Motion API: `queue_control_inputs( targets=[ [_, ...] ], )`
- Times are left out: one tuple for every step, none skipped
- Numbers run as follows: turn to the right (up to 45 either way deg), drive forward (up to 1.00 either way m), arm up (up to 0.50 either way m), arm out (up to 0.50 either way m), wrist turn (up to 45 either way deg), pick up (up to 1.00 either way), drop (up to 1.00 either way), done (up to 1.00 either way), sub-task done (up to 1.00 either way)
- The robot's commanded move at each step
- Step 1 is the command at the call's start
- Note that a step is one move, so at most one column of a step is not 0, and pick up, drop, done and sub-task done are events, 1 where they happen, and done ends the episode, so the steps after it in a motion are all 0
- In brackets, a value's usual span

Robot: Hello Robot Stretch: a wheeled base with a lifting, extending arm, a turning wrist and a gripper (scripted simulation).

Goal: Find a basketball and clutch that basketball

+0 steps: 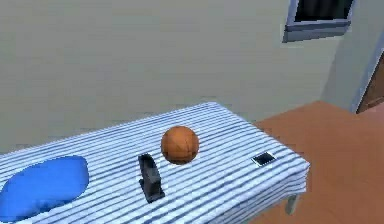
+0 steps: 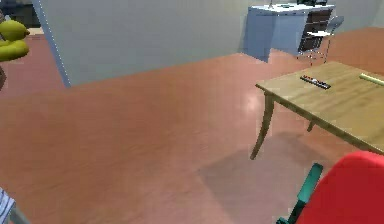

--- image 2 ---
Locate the pale blue desk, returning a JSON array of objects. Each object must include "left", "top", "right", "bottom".
[{"left": 245, "top": 3, "right": 336, "bottom": 63}]

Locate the black remote control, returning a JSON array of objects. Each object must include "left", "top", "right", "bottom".
[{"left": 299, "top": 75, "right": 332, "bottom": 90}]

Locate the wooden table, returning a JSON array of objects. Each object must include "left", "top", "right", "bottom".
[{"left": 250, "top": 60, "right": 384, "bottom": 161}]

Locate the red and teal chair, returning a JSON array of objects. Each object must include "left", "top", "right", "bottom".
[{"left": 275, "top": 150, "right": 384, "bottom": 224}]

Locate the pale yellow stick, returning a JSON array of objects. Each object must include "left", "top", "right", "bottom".
[{"left": 359, "top": 72, "right": 384, "bottom": 87}]

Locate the striped white cloth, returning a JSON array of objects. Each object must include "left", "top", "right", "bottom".
[{"left": 0, "top": 187, "right": 17, "bottom": 224}]

